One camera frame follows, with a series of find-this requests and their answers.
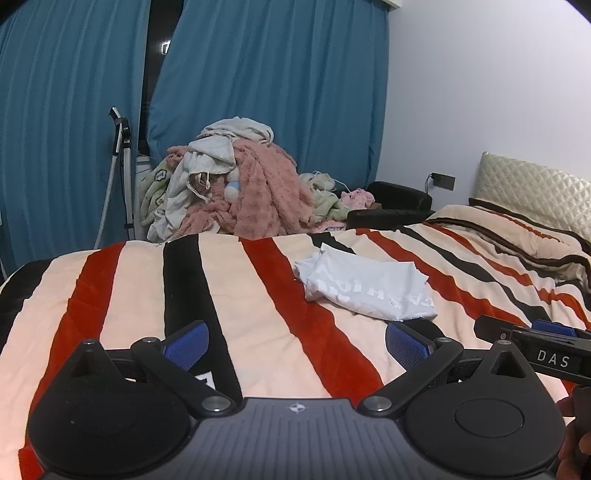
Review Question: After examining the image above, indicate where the beige cloth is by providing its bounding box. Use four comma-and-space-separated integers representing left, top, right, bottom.
299, 172, 336, 193

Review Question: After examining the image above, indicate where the vacuum cleaner handle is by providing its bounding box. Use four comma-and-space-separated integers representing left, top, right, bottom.
93, 106, 137, 248

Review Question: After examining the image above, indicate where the blue curtain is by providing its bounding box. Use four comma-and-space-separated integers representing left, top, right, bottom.
0, 0, 151, 278
147, 0, 391, 186

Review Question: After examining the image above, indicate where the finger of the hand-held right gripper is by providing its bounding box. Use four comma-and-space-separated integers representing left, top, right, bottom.
474, 315, 591, 346

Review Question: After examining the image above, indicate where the pink fluffy blanket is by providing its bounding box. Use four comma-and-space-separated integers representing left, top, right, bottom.
167, 141, 317, 239

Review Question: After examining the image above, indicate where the small pink cloth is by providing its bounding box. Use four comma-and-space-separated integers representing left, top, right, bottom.
341, 188, 376, 211

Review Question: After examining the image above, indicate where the blue and white plush toy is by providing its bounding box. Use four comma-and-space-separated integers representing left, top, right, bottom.
224, 167, 242, 200

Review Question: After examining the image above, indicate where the black armchair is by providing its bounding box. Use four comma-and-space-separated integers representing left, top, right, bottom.
346, 181, 435, 230

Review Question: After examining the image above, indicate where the green patterned blanket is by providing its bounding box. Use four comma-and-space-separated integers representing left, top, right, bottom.
140, 157, 179, 227

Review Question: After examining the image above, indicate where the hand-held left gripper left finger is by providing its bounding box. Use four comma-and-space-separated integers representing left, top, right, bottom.
65, 320, 236, 416

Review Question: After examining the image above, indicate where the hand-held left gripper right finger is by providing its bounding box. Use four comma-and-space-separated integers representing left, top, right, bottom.
358, 320, 530, 416

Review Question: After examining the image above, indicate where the pile of clothes and blankets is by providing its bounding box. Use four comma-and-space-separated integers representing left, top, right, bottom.
148, 117, 274, 243

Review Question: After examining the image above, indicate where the light green cloth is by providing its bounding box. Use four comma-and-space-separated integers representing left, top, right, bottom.
314, 191, 352, 223

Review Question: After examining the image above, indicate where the white T-shirt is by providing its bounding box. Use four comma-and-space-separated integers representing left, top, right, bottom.
294, 244, 438, 322

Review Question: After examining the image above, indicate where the person's right hand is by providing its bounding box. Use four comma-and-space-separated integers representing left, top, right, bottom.
555, 383, 591, 480

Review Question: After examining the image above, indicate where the cream quilted headboard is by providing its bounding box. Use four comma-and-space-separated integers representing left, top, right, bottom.
475, 151, 591, 232

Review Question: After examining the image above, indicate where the striped fleece blanket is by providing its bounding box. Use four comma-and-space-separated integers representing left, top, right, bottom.
0, 203, 591, 480

